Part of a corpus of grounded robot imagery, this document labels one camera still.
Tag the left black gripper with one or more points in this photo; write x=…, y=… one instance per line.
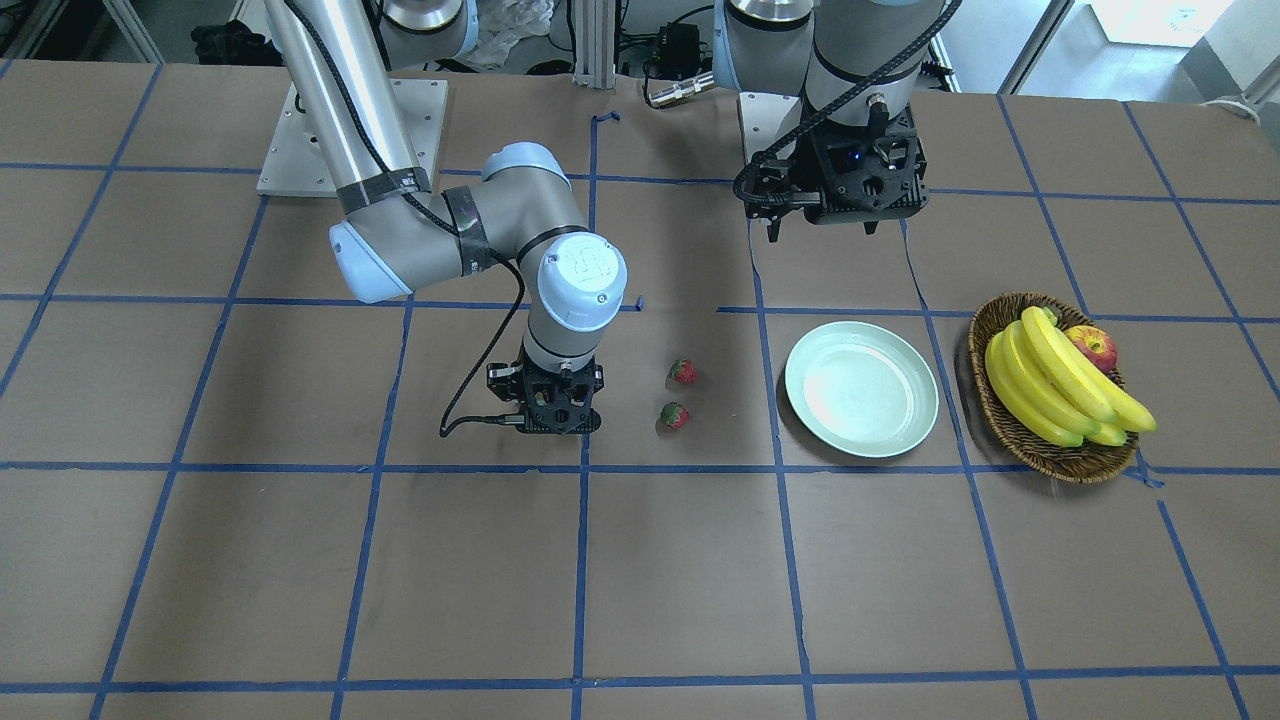
x=797, y=168

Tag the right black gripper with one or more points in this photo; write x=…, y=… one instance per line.
x=503, y=379

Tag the red strawberry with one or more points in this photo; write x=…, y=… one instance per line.
x=683, y=371
x=673, y=416

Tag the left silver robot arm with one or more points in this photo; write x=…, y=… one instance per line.
x=824, y=104

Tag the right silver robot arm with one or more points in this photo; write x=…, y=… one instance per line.
x=400, y=235

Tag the light green plate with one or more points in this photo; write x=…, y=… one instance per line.
x=861, y=389

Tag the yellow banana bunch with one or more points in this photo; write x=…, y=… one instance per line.
x=1053, y=391

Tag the red apple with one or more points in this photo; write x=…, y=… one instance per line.
x=1095, y=345

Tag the wicker basket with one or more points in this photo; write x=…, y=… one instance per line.
x=1087, y=464

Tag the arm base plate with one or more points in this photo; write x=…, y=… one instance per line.
x=766, y=117
x=313, y=153

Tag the aluminium frame post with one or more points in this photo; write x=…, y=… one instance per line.
x=594, y=38

